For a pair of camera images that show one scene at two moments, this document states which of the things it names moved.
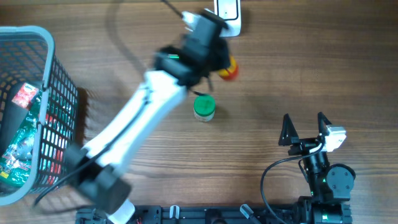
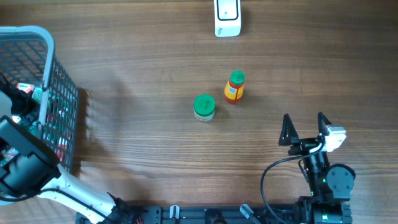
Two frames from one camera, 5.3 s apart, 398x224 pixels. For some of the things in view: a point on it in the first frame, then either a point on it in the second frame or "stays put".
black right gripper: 302,145 stays put
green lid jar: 204,107 stays put
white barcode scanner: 230,11 stays put
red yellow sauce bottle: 231,73 → 234,89
